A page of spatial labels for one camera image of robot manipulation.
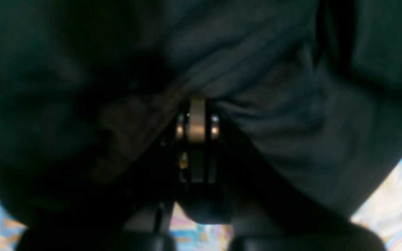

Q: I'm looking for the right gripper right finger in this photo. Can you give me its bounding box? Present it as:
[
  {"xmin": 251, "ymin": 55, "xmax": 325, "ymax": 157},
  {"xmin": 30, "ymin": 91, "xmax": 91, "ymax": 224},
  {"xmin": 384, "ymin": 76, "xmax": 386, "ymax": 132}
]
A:
[{"xmin": 208, "ymin": 112, "xmax": 386, "ymax": 251}]

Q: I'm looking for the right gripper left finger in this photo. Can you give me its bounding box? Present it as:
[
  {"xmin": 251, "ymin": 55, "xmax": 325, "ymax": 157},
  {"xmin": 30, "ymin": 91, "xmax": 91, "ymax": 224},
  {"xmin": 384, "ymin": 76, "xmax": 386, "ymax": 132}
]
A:
[{"xmin": 16, "ymin": 101, "xmax": 207, "ymax": 251}]

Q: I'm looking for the black t-shirt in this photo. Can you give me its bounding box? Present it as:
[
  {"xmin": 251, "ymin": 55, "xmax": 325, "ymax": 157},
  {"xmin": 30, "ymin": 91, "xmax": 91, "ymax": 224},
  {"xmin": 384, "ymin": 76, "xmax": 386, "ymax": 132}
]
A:
[{"xmin": 0, "ymin": 0, "xmax": 402, "ymax": 227}]

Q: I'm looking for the patterned tablecloth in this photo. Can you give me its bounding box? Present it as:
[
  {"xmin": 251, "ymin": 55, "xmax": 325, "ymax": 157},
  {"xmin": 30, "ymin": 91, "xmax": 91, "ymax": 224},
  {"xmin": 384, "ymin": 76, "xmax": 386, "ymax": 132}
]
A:
[{"xmin": 0, "ymin": 0, "xmax": 402, "ymax": 251}]

